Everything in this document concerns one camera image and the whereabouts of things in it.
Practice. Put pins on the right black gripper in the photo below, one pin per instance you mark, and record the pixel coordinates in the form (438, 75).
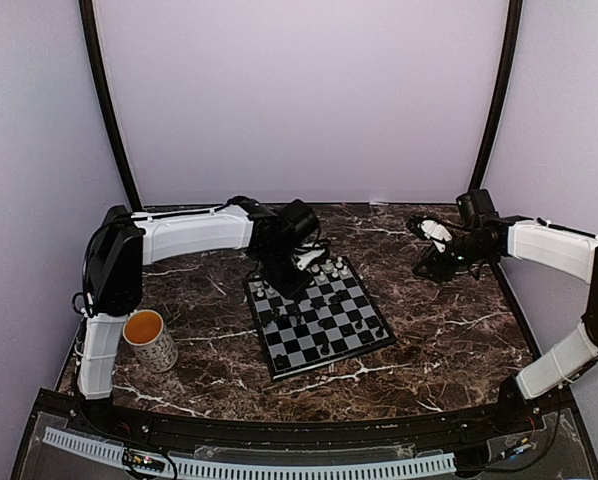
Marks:
(441, 271)

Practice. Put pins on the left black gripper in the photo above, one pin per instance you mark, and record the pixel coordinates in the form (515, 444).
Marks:
(286, 290)

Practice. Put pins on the black grey chess board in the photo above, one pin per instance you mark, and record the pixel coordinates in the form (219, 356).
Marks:
(335, 306)

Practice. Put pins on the black knight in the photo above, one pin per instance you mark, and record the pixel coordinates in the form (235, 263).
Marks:
(366, 337)

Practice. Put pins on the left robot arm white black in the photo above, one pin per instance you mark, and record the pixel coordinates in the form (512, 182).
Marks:
(282, 241)

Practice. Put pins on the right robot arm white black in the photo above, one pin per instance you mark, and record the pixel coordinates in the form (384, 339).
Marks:
(553, 272)

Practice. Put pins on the pile of black pieces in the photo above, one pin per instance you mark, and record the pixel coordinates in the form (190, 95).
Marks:
(283, 316)

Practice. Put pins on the patterned mug with yellow interior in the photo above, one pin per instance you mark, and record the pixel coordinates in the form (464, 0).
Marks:
(146, 333)

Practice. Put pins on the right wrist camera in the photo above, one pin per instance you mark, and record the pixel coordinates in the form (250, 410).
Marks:
(429, 229)

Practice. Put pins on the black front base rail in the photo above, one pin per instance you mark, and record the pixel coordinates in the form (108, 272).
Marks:
(465, 431)

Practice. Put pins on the right black frame post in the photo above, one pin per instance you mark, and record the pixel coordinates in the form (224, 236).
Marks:
(500, 89)

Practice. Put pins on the black frame post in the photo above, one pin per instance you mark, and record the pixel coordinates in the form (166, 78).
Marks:
(500, 89)
(107, 109)

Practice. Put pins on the white slotted cable duct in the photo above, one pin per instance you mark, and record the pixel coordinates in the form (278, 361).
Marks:
(243, 465)

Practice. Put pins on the left black frame post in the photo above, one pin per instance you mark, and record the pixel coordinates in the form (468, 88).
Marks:
(107, 109)

